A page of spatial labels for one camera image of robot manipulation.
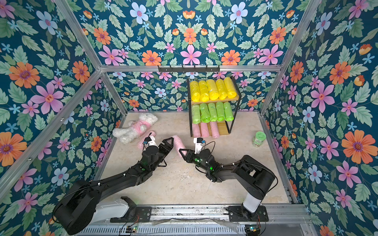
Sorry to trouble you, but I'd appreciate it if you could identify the yellow trash bag roll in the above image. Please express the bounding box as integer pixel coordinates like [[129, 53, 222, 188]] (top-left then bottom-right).
[[198, 80, 210, 102], [190, 81, 201, 102], [216, 79, 228, 100], [206, 79, 220, 100], [223, 77, 237, 99]]

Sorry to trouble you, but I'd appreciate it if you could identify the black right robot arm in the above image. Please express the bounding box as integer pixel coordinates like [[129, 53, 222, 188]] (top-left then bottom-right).
[[179, 148, 278, 213]]

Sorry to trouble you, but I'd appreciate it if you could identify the green trash bag roll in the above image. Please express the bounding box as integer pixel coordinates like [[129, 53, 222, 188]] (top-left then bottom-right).
[[216, 102, 225, 122], [192, 104, 201, 124], [208, 103, 218, 122], [223, 102, 234, 122], [199, 103, 211, 123]]

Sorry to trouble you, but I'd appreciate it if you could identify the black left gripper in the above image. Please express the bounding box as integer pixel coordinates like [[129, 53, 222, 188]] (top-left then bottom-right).
[[149, 137, 173, 172]]

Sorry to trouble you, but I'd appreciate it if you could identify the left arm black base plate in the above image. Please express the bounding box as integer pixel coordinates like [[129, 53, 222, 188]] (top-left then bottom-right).
[[110, 196, 152, 223]]

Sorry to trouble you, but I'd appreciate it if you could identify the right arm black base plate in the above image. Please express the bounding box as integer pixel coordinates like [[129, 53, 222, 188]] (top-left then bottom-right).
[[225, 205, 269, 222]]

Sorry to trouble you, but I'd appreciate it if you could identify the white pink plush toy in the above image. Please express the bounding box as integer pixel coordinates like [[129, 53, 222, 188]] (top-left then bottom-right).
[[112, 113, 158, 144]]

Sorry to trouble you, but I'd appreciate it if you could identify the black wall hook rail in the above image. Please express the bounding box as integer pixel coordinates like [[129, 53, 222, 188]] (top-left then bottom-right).
[[158, 65, 221, 73]]

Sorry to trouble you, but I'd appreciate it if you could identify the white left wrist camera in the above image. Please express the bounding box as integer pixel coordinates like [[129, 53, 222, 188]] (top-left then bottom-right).
[[143, 134, 158, 148]]

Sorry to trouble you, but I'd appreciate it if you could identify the wooden shelf with black frame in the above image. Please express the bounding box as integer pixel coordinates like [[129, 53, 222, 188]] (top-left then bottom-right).
[[187, 76, 242, 138]]

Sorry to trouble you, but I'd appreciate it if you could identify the pink trash bag roll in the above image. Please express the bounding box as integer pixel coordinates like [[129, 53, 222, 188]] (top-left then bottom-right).
[[137, 130, 156, 149], [200, 123, 209, 138], [192, 124, 201, 138], [173, 135, 186, 157], [210, 122, 220, 139]]

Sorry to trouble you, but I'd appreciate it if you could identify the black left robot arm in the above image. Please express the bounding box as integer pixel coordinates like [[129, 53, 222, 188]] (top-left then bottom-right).
[[52, 137, 174, 235]]

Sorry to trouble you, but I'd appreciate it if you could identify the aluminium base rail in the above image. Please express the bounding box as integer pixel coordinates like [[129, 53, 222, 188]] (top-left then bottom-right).
[[70, 204, 317, 236]]

